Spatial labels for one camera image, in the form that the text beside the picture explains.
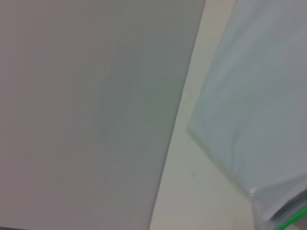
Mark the clear green-zipper document bag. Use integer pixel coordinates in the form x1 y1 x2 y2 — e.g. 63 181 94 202
187 0 307 230

